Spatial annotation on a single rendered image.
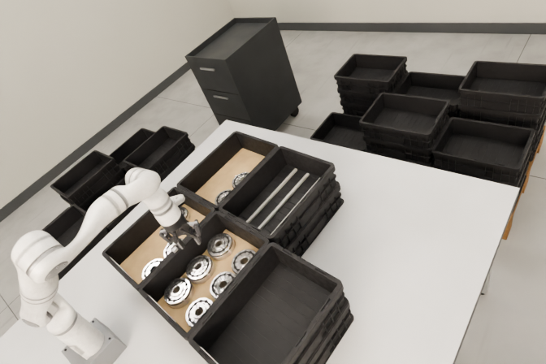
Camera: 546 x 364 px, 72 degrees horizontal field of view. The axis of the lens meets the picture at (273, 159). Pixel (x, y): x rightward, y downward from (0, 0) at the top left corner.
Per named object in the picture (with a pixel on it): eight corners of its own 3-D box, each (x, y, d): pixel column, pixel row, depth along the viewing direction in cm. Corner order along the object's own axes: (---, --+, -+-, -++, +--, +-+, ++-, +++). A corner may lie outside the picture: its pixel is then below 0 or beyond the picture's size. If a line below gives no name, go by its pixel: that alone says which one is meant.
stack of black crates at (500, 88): (544, 130, 226) (557, 64, 197) (531, 163, 212) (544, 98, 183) (472, 119, 250) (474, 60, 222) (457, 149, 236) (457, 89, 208)
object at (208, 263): (197, 284, 134) (197, 283, 133) (181, 271, 140) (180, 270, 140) (217, 263, 138) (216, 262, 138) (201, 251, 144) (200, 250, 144)
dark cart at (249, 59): (265, 157, 312) (223, 61, 255) (227, 145, 339) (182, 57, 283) (305, 111, 341) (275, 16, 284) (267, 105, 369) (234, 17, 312)
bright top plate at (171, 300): (172, 310, 129) (171, 309, 129) (160, 292, 136) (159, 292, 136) (195, 289, 133) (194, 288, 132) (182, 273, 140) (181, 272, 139)
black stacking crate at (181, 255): (202, 355, 119) (186, 340, 112) (153, 306, 138) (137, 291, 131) (280, 259, 136) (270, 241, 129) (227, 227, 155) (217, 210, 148)
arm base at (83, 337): (89, 361, 132) (59, 340, 121) (75, 350, 137) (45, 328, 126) (109, 337, 137) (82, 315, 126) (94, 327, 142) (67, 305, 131)
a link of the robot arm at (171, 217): (185, 196, 125) (177, 184, 122) (181, 223, 117) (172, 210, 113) (161, 203, 127) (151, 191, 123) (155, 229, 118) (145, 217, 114)
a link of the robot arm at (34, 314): (10, 293, 98) (34, 262, 105) (15, 322, 117) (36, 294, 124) (44, 307, 100) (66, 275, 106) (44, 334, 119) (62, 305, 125)
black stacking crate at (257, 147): (227, 227, 156) (217, 210, 148) (187, 202, 175) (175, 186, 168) (287, 164, 173) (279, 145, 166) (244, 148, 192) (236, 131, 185)
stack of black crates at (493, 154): (527, 176, 207) (535, 128, 185) (512, 216, 193) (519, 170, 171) (451, 159, 231) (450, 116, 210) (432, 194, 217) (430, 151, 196)
